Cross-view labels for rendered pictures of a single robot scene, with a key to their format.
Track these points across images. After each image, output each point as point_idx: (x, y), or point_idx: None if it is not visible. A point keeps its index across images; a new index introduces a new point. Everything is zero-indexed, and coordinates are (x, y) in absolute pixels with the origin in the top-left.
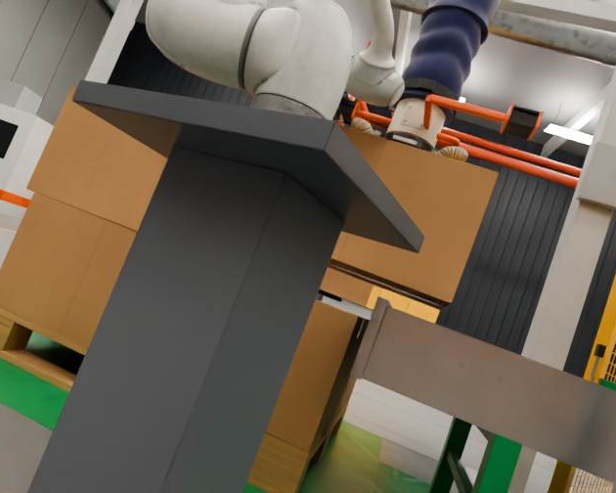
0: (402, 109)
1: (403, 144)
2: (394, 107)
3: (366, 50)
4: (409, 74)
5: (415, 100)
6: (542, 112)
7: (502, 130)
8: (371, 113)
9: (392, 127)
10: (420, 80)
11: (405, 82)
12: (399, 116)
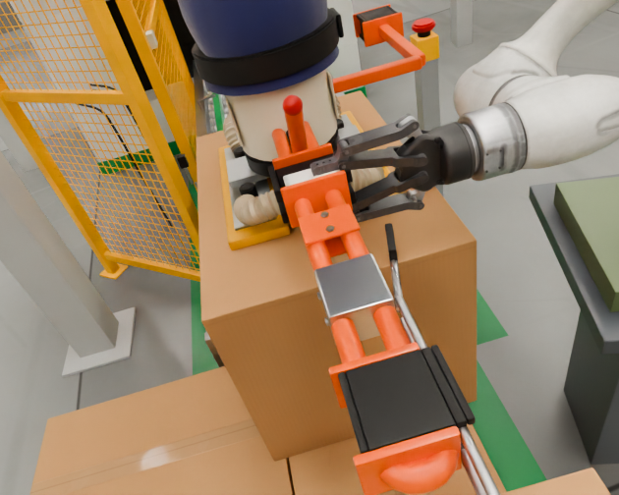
0: (322, 91)
1: (401, 143)
2: (257, 92)
3: (555, 64)
4: (316, 15)
5: None
6: (390, 5)
7: (373, 44)
8: (317, 142)
9: (326, 134)
10: (341, 22)
11: (328, 38)
12: (326, 108)
